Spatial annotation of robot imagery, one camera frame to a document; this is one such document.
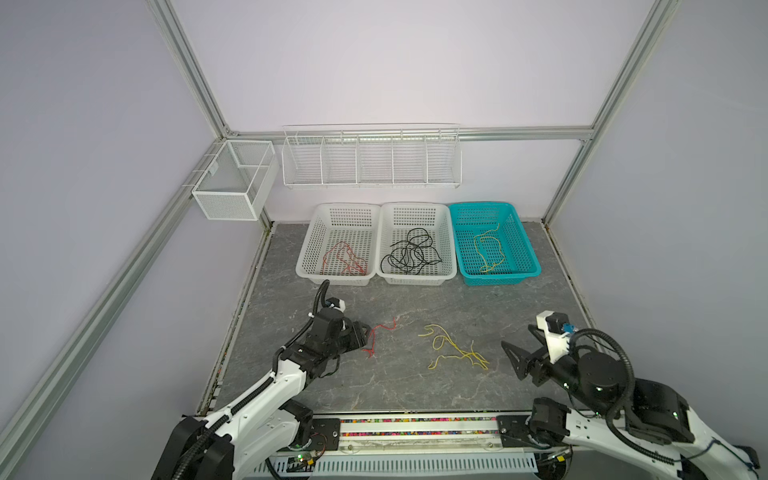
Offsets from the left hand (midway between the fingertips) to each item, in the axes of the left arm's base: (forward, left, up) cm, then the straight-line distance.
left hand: (363, 334), depth 84 cm
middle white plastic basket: (+47, -12, -2) cm, 49 cm away
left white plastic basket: (+42, +3, +3) cm, 42 cm away
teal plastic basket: (+34, -48, -6) cm, 60 cm away
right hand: (-11, -36, +18) cm, 42 cm away
